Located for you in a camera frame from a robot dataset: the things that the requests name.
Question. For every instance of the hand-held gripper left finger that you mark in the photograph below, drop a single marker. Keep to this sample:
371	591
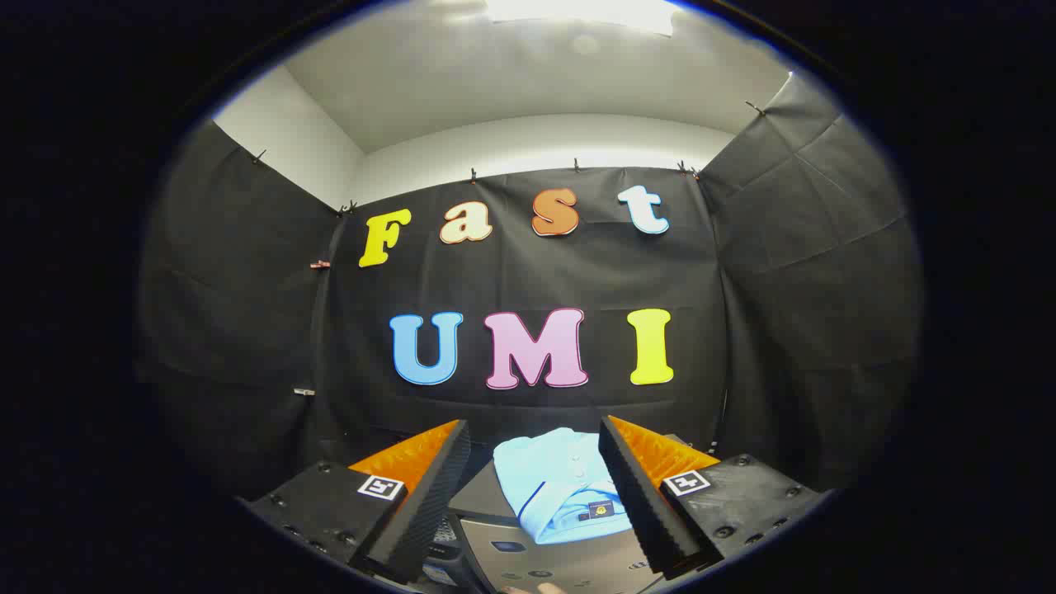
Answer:
437	487

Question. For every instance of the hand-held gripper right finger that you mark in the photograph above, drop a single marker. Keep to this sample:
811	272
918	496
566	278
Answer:
635	495

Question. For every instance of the light blue polo shirt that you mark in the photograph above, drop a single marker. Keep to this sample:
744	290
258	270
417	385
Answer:
553	483

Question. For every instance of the black backdrop cloth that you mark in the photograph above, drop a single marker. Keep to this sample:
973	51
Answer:
528	280

